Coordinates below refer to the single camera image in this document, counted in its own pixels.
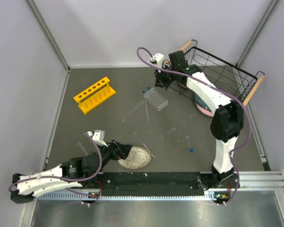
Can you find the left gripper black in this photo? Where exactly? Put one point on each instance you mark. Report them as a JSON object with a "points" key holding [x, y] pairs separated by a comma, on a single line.
{"points": [[123, 150]]}

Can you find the clear tube centre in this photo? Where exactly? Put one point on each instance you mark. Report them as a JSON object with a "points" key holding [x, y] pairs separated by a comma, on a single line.
{"points": [[152, 141]]}

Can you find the short clear glass tube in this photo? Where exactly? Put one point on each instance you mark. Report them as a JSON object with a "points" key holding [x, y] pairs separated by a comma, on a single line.
{"points": [[168, 132]]}

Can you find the clear acrylic tube rack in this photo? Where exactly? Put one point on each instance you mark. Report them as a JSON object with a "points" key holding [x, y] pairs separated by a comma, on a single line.
{"points": [[156, 99]]}

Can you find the black wire basket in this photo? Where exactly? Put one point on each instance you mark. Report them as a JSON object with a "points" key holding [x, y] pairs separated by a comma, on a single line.
{"points": [[223, 74]]}

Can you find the yellow test tube rack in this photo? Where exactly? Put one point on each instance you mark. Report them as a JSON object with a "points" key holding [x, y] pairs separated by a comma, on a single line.
{"points": [[94, 95]]}

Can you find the speckled ceramic plate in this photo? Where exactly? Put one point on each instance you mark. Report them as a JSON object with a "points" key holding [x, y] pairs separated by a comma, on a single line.
{"points": [[137, 158]]}

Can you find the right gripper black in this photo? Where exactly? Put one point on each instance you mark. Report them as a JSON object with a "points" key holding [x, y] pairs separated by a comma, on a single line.
{"points": [[162, 83]]}

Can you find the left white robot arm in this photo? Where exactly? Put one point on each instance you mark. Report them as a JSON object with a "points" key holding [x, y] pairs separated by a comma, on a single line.
{"points": [[78, 172]]}

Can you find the blue glazed bowl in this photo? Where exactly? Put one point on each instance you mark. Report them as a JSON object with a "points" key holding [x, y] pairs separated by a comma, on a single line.
{"points": [[200, 102]]}

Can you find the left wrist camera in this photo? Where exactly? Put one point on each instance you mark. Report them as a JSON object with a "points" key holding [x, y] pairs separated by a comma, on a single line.
{"points": [[98, 137]]}

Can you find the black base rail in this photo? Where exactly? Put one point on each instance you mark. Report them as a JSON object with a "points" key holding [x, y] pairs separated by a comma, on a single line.
{"points": [[154, 184]]}

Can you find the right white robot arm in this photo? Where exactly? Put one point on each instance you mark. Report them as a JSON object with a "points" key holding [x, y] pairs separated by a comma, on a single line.
{"points": [[226, 112]]}

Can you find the pink bowl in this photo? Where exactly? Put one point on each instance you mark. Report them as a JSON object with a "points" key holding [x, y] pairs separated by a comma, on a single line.
{"points": [[204, 111]]}

